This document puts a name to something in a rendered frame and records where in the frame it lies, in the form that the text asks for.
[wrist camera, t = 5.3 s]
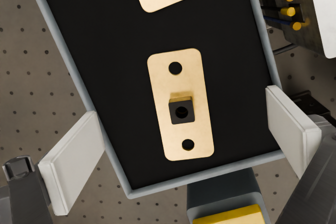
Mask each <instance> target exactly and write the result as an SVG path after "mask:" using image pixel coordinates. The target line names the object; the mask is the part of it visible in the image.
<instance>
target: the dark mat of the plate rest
mask: <svg viewBox="0 0 336 224"><path fill-rule="evenodd" d="M46 1H47V3H48V5H49V8H50V10H51V12H52V14H53V16H54V19H55V21H56V23H57V25H58V28H59V30H60V32H61V34H62V36H63V39H64V41H65V43H66V45H67V47H68V50H69V52H70V54H71V56H72V58H73V61H74V63H75V65H76V67H77V69H78V72H79V74H80V76H81V78H82V80H83V83H84V85H85V87H86V89H87V92H88V94H89V96H90V98H91V100H92V103H93V105H94V107H95V109H96V111H97V114H98V116H99V118H100V120H101V122H102V125H103V127H104V129H105V131H106V133H107V136H108V138H109V140H110V142H111V144H112V147H113V149H114V151H115V153H116V156H117V158H118V160H119V162H120V164H121V167H122V169H123V171H124V173H125V175H126V178H127V180H128V182H129V184H130V186H131V189H132V190H135V189H139V188H143V187H146V186H150V185H154V184H157V183H161V182H165V181H168V180H172V179H175V178H179V177H183V176H186V175H190V174H194V173H197V172H201V171H204V170H208V169H212V168H215V167H219V166H223V165H226V164H230V163H233V162H237V161H241V160H244V159H248V158H252V157H255V156H259V155H262V154H266V153H270V152H273V151H277V150H281V148H280V146H279V145H278V143H277V141H276V140H275V138H274V136H273V135H272V133H271V131H270V130H269V125H268V113H267V100H266V88H267V86H273V83H272V79H271V76H270V72H269V68H268V65H267V61H266V57H265V54H264V50H263V46H262V43H261V39H260V35H259V32H258V28H257V24H256V20H255V17H254V13H253V9H252V6H251V2H250V0H181V1H178V2H176V3H173V4H171V5H169V6H166V7H164V8H161V9H159V10H156V11H154V12H146V11H145V10H144V9H143V8H142V6H141V3H140V1H139V0H46ZM190 48H194V49H197V50H198V51H199V52H200V54H201V61H202V68H203V75H204V82H205V90H206V97H207V104H208V111H209V118H210V125H211V132H212V140H213V147H214V152H213V154H212V155H210V156H207V157H199V158H190V159H182V160H169V159H167V158H166V156H165V151H164V146H163V141H162V136H161V131H160V125H159V120H158V115H157V110H156V105H155V100H154V94H153V89H152V84H151V79H150V74H149V69H148V59H149V57H150V56H151V55H154V54H159V53H165V52H172V51H178V50H184V49H190Z"/></svg>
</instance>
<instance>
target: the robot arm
mask: <svg viewBox="0 0 336 224"><path fill-rule="evenodd" d="M265 93H266V106H267V118H268V128H269V130H270V132H271V133H272V135H273V137H274V138H275V140H276V142H277V143H278V145H279V146H280V148H281V150H282V151H283V153H284V155H285V156H286V158H287V160H288V161H289V163H290V165H291V166H292V168H293V170H294V171H295V173H296V175H297V176H298V178H299V182H298V184H297V186H296V187H295V189H294V191H293V193H292V194H291V196H290V198H289V199H288V201H287V203H286V205H285V206H284V208H283V210H282V212H281V213H280V215H279V217H278V219H277V220H276V222H275V224H336V128H335V127H334V126H333V125H332V124H331V123H329V122H328V121H327V120H326V119H325V118H324V117H322V116H319V115H317V114H310V115H306V114H305V113H304V112H303V111H302V110H301V109H300V108H299V107H298V106H297V105H296V104H295V103H294V102H293V101H292V100H291V99H290V98H289V97H288V96H287V95H286V94H285V93H284V92H283V91H282V90H281V89H280V88H279V87H278V86H276V85H270V86H267V88H265ZM105 149H106V147H105V143H104V140H103V136H102V132H101V128H100V124H99V120H98V116H97V112H95V111H94V110H93V111H87V112H86V113H85V114H84V115H83V116H82V117H81V118H80V119H79V120H78V122H77V123H76V124H75V125H74V126H73V127H72V128H71V129H70V130H69V131H68V132H67V133H66V134H65V135H64V137H63V138H62V139H61V140H60V141H59V142H58V143H57V144H56V145H55V146H54V147H53V148H52V149H51V150H49V151H48V152H46V153H45V154H44V155H43V156H42V157H41V159H40V160H39V161H38V162H37V163H36V164H35V165H34V164H33V161H32V158H31V156H30V155H20V156H17V157H14V158H12V159H10V160H8V161H6V162H5V163H4V164H3V165H2V168H3V171H4V173H5V176H6V179H7V182H8V185H5V186H1V187H0V224H54V223H53V220H52V217H51V214H50V211H49V208H48V207H49V205H50V204H51V206H52V209H53V212H54V214H55V215H56V216H62V215H67V214H68V213H69V211H70V210H71V208H72V206H73V204H74V203H75V201H76V199H77V197H78V196H79V194H80V192H81V191H82V189H83V187H84V185H85V184H86V182H87V180H88V178H89V177H90V175H91V173H92V171H93V170H94V168H95V166H96V165H97V163H98V161H99V159H100V158H101V156H102V154H103V152H104V151H105Z"/></svg>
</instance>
